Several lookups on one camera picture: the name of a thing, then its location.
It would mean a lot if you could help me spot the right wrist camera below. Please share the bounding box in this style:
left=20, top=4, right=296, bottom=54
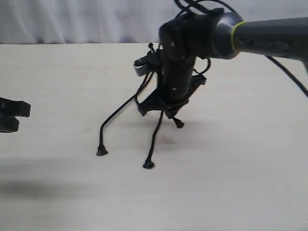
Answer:
left=133, top=51, right=161, bottom=77

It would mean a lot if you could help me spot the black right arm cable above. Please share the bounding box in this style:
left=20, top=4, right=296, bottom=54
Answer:
left=173, top=0, right=308, bottom=99

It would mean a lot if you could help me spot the white backdrop curtain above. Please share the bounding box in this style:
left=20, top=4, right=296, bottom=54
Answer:
left=0, top=0, right=308, bottom=44

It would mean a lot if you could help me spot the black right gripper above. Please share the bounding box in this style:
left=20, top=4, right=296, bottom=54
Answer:
left=138, top=55, right=206, bottom=119

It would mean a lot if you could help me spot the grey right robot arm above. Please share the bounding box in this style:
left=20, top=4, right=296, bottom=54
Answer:
left=134, top=8, right=308, bottom=118

